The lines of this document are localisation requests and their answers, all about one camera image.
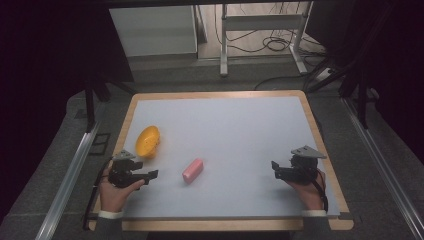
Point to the white metal stand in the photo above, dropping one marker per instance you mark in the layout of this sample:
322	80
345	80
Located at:
263	23

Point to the white mat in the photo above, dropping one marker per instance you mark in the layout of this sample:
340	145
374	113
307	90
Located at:
226	150

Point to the yellow-orange fruit toy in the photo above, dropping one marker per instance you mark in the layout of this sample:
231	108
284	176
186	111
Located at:
147	141

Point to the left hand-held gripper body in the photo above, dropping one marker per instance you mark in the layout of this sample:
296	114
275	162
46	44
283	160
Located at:
121	170

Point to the aluminium rail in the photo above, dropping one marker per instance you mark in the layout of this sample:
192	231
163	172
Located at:
68	183
383	166

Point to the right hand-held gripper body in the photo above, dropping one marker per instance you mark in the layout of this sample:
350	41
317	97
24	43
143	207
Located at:
301	166

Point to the black tripod stand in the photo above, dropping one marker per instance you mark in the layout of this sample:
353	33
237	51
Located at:
353	83
100	90

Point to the wooden table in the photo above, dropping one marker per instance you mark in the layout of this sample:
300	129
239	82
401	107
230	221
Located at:
216	225

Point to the grey cabinet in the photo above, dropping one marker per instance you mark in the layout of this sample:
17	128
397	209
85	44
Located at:
156	31

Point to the person's left hand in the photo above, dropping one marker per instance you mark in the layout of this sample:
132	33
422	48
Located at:
115	194

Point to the pink cylindrical block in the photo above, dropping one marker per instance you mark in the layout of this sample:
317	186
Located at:
193	170

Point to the person's right hand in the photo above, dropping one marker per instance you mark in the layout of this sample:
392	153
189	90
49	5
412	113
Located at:
310	195

